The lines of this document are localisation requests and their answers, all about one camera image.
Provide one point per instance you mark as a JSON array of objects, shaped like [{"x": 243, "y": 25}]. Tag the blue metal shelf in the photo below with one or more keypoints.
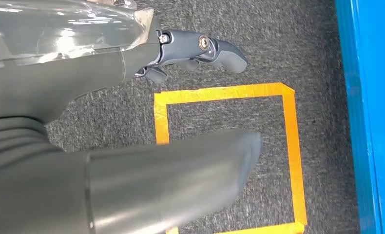
[{"x": 373, "y": 97}]

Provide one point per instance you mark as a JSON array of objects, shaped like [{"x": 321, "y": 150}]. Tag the yellow floor tape square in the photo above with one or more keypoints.
[{"x": 289, "y": 145}]

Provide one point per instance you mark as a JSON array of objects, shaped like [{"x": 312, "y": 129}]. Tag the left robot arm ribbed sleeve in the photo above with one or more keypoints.
[{"x": 11, "y": 142}]

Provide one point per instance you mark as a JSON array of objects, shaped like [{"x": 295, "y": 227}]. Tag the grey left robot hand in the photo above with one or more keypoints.
[{"x": 50, "y": 80}]

